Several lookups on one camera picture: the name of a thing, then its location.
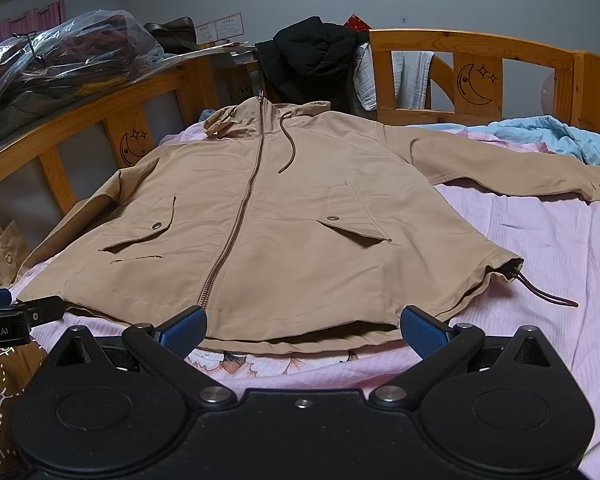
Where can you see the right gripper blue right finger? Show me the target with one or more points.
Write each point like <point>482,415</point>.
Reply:
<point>426,335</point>

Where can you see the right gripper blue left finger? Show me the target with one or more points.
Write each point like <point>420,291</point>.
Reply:
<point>171,340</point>

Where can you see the tan hooded zip jacket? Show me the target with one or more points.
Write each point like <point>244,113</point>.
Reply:
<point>296,228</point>

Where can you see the clear plastic bag of clothes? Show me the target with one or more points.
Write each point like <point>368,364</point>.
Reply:
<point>44,72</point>

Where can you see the brown patterned cloth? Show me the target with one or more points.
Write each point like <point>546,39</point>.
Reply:
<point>17,364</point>

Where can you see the pink bed sheet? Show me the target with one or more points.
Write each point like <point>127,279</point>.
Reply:
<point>557,288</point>

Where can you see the light blue blanket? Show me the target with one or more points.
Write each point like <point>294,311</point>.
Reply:
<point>542,134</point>

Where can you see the white grey hanging cloth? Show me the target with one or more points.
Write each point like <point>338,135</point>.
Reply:
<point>410,78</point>

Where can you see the pink curtain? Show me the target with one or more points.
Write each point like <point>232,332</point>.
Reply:
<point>34,20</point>

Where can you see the black garment on headboard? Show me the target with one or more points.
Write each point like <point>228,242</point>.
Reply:
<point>311,61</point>

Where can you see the white paper labels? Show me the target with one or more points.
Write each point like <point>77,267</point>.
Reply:
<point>222,29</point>

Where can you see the wooden bed frame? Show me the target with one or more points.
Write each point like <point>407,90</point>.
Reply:
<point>467,66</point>

